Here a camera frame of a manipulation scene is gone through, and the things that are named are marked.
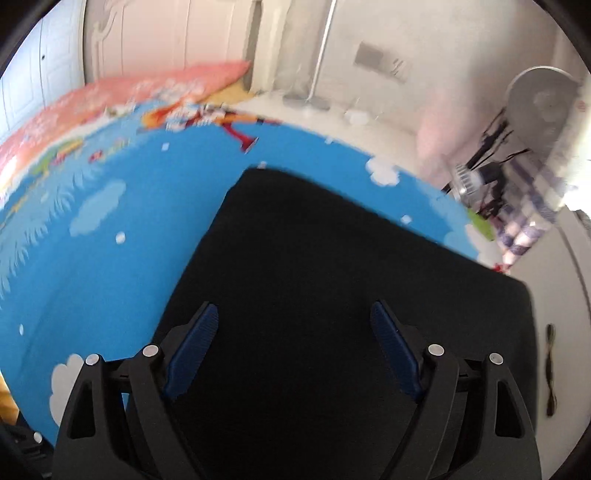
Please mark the blue cartoon print bedsheet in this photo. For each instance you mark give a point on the blue cartoon print bedsheet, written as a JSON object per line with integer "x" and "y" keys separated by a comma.
{"x": 115, "y": 277}

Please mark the silver lamp head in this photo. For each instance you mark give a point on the silver lamp head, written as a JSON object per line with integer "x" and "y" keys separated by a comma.
{"x": 466, "y": 182}

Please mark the white wooden headboard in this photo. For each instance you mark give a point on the white wooden headboard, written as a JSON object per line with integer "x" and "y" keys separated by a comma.
{"x": 184, "y": 32}

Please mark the white panelled door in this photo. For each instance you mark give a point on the white panelled door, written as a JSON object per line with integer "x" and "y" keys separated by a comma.
{"x": 41, "y": 69}

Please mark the white nightstand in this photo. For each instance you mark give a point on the white nightstand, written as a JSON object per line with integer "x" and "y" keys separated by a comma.
{"x": 323, "y": 124}

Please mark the checked cloth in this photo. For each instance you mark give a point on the checked cloth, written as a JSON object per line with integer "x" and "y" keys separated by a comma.
{"x": 531, "y": 207}

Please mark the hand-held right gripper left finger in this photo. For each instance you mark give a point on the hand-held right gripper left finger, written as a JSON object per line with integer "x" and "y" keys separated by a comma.
{"x": 194, "y": 355}

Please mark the white wardrobe door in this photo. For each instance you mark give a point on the white wardrobe door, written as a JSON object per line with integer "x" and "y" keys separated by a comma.
{"x": 568, "y": 346}

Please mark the pink printed quilt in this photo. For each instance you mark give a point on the pink printed quilt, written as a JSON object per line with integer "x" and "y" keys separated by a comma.
{"x": 115, "y": 92}

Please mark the white round fan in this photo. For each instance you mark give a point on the white round fan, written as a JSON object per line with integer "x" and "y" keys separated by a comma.
{"x": 540, "y": 101}

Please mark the grey wall socket panel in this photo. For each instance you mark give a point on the grey wall socket panel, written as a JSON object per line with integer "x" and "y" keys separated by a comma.
{"x": 374, "y": 57}

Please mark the white wall pipe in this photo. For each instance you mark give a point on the white wall pipe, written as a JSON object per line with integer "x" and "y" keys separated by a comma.
{"x": 323, "y": 46}

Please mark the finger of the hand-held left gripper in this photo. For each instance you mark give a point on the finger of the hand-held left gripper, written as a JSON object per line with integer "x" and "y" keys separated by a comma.
{"x": 38, "y": 438}

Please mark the black pants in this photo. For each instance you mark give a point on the black pants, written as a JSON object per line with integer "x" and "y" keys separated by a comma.
{"x": 300, "y": 277}

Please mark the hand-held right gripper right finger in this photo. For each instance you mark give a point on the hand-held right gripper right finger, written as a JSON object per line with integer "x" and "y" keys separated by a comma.
{"x": 397, "y": 355}

